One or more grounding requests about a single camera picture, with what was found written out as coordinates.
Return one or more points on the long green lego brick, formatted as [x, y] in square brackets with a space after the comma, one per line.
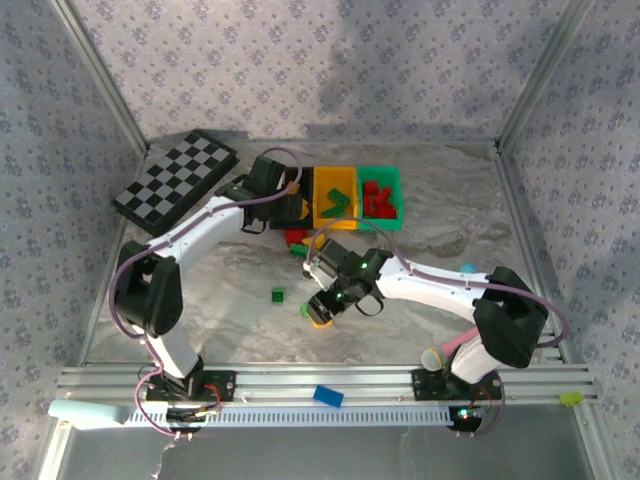
[334, 209]

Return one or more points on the small red lego brick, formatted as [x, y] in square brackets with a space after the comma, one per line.
[385, 196]

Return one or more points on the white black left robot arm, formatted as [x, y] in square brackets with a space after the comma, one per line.
[200, 235]

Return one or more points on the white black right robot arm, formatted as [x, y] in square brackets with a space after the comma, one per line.
[425, 290]

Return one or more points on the black plastic bin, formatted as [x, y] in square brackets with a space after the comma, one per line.
[306, 175]

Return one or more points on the yellow plastic bin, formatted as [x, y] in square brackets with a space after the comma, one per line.
[322, 180]

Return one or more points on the small green lego brick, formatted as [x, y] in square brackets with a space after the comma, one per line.
[278, 295]

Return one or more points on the green plastic bin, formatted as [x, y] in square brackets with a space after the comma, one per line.
[380, 172]

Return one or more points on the white yellow round object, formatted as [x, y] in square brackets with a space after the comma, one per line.
[432, 359]

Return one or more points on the teal marker pen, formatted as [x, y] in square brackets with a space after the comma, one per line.
[468, 268]

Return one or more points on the pink marker pen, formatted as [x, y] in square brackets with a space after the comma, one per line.
[457, 343]

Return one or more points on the black white chessboard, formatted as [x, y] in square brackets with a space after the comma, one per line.
[175, 180]

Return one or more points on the blue lego brick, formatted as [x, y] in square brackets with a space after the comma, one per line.
[328, 396]

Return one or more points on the controller board with lights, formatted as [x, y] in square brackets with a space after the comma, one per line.
[467, 416]

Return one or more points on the small controller board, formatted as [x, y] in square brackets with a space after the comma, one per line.
[192, 414]

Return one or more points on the lime lego brick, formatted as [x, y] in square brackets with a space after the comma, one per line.
[571, 398]

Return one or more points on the light blue foam block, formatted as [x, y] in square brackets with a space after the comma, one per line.
[85, 412]

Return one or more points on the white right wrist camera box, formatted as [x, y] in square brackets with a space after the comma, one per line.
[314, 272]

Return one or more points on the aluminium front rail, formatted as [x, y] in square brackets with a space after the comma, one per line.
[300, 380]

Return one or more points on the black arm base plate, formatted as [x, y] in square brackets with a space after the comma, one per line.
[427, 385]
[220, 387]

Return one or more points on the aluminium side rail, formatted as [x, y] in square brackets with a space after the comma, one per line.
[114, 255]
[519, 210]

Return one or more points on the aluminium frame post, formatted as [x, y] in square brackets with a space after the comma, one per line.
[102, 75]
[52, 450]
[543, 75]
[597, 440]

